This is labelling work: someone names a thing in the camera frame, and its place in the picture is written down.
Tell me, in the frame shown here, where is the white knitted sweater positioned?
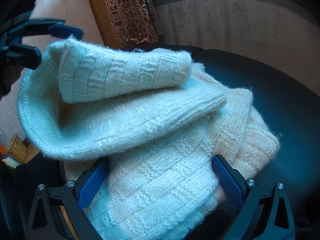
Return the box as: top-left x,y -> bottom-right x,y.
18,38 -> 279,239

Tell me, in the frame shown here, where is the wooden object on floor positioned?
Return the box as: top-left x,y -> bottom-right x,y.
7,134 -> 40,164

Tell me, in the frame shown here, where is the black gripper device on floor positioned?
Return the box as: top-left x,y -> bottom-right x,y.
1,11 -> 83,96

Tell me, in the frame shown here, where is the brown patterned curtain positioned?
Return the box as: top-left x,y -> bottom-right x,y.
105,0 -> 163,47

